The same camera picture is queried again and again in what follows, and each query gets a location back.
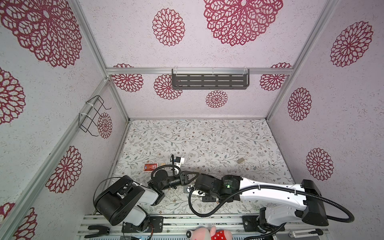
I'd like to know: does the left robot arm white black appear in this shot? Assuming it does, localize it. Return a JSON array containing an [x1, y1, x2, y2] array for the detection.
[[93, 165, 200, 232]]

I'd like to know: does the black wire wall basket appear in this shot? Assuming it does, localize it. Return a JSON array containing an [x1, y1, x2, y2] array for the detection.
[[78, 95, 112, 137]]

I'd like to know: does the red card box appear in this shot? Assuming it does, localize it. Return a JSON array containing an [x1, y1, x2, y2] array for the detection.
[[143, 163, 158, 172]]

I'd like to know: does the black corrugated left cable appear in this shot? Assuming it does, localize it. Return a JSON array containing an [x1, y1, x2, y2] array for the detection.
[[149, 154, 182, 184]]

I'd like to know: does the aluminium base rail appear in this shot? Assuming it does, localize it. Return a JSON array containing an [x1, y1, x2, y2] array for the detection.
[[76, 213, 329, 240]]

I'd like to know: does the pink plush toy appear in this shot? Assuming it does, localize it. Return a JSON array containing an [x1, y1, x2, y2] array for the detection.
[[186, 226, 233, 240]]

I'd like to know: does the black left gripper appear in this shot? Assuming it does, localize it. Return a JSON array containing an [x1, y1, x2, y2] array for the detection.
[[161, 170, 199, 191]]

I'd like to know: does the dark metal wall shelf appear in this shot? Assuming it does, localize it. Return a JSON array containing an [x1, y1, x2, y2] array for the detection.
[[171, 69, 250, 90]]

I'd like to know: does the beige battery cover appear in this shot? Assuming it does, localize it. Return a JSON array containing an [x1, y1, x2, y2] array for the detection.
[[237, 158, 245, 164]]

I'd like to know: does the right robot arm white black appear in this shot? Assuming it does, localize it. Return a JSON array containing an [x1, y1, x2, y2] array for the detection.
[[194, 174, 329, 228]]

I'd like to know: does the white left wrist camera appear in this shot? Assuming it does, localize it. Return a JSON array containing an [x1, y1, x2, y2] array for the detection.
[[174, 157, 185, 168]]

